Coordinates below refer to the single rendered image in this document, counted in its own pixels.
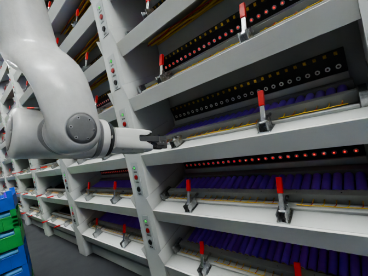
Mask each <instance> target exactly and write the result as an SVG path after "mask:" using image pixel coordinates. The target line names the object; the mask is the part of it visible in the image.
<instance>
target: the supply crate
mask: <svg viewBox="0 0 368 276"><path fill-rule="evenodd" d="M5 193H6V196H7V197H6V198H5V197H4V195H0V212H4V211H8V210H11V209H15V208H16V205H17V203H18V200H17V197H16V192H15V187H12V188H10V189H9V191H6V192H5Z"/></svg>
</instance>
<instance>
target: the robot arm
mask: <svg viewBox="0 0 368 276"><path fill-rule="evenodd" d="M0 54H1V56H2V58H3V59H4V61H5V62H6V63H7V64H8V65H9V66H10V67H11V68H13V69H15V70H17V71H19V72H22V73H23V74H24V76H25V77H26V79H27V81H28V82H29V84H30V86H31V88H32V90H33V92H34V95H35V97H36V99H37V102H38V104H39V107H40V109H41V111H36V110H28V109H24V108H15V109H13V110H12V111H11V113H10V115H9V119H8V122H7V129H6V135H5V146H6V151H7V155H8V156H9V157H10V158H12V159H101V158H103V157H107V156H109V155H110V154H111V153H118V154H138V153H145V152H150V151H152V150H161V149H162V148H163V149H166V148H167V138H166V137H162V136H151V134H152V132H151V131H149V130H142V129H131V128H114V127H113V126H112V124H111V123H108V122H106V121H105V120H102V119H99V116H98V113H97V109H96V105H95V101H94V98H93V95H92V92H91V89H90V86H89V83H88V81H87V79H86V76H85V75H84V73H83V71H82V69H81V68H80V67H79V65H78V64H77V63H76V62H75V61H74V60H73V59H72V58H71V57H70V56H68V55H67V54H66V53H64V52H63V51H62V50H61V49H59V47H58V45H57V42H56V39H55V36H54V32H53V28H52V26H51V22H50V19H49V15H48V11H47V8H46V5H45V1H44V0H0Z"/></svg>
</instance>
